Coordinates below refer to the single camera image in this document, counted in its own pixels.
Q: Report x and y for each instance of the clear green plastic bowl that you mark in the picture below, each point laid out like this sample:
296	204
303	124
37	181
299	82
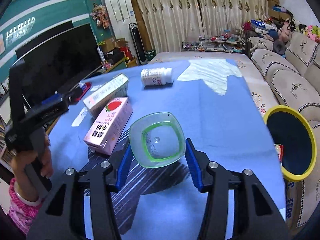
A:
157	140

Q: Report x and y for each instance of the low cluttered toy shelf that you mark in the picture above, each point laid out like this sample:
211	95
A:
229	45

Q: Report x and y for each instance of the white green carton box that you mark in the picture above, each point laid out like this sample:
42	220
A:
115	88

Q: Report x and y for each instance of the beige patterned curtains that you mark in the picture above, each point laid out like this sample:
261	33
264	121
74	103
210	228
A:
170	22

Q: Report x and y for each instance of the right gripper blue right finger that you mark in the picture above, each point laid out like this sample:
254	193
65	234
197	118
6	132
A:
191	155

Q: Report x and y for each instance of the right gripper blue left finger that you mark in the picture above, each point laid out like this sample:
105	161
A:
123	168

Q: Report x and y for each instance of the beige sofa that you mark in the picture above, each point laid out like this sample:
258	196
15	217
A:
294	79

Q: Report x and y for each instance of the red tray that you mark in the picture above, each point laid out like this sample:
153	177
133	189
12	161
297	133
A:
80	91

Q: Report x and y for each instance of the yellow rimmed black trash bin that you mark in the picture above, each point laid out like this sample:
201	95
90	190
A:
291	130

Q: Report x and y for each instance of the white pill bottle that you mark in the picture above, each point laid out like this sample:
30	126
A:
156	76

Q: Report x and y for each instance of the black curved television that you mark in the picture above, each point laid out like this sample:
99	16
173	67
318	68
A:
59	63

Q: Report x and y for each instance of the blue tablecloth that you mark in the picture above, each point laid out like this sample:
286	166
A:
163	203

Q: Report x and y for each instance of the pile of plush toys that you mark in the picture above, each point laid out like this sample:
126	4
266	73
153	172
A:
275	34

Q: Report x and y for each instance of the black tower fan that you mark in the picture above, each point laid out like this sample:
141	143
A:
137	41

